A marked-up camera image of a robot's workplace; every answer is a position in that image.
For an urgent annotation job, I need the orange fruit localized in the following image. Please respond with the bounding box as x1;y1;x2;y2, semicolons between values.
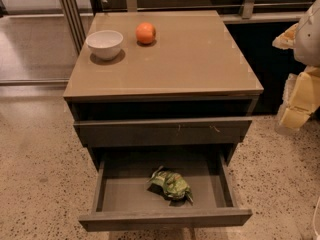
135;22;156;45

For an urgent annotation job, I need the white ceramic bowl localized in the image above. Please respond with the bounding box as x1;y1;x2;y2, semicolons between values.
86;30;123;60

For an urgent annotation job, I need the closed top drawer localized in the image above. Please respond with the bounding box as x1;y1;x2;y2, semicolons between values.
74;117;251;147

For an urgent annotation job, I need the green jalapeno chip bag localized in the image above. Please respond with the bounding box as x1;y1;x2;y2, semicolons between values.
149;166;194;203

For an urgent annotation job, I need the open middle drawer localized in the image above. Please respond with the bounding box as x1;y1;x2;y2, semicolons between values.
79;151;252;232

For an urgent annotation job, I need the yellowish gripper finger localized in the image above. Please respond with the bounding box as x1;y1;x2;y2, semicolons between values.
279;106;310;129
272;23;298;50

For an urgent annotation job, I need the grey drawer cabinet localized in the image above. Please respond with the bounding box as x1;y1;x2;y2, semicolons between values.
62;10;265;240

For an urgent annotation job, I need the white cable on floor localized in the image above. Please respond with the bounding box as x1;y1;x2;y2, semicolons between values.
311;197;320;240

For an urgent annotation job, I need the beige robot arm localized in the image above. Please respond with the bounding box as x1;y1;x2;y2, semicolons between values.
272;0;320;135

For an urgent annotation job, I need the metal railing frame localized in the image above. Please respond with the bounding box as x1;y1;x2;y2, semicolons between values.
62;0;315;44

